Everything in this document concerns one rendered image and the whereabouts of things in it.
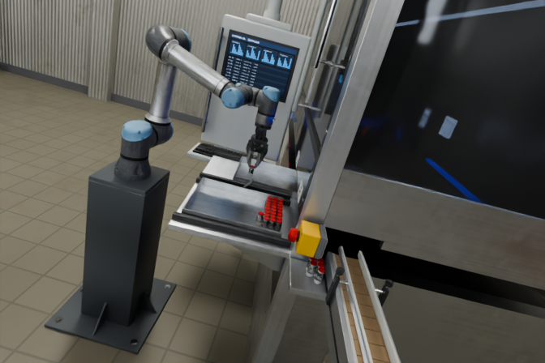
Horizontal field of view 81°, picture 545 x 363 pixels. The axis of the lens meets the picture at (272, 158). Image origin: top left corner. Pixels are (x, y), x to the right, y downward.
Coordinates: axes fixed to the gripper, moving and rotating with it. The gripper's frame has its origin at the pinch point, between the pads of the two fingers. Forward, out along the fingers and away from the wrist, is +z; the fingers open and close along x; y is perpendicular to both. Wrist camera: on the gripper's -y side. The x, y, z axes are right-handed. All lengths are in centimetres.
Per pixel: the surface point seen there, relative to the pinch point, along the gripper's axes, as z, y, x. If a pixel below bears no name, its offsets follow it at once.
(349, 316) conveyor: 3, 73, 33
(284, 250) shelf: 7.7, 46.2, 17.4
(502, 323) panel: 13, 48, 95
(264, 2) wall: -93, -331, -43
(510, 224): -22, 48, 78
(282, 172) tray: 7.0, -17.6, 15.5
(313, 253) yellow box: -2, 58, 23
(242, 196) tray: 7.6, 17.6, -0.8
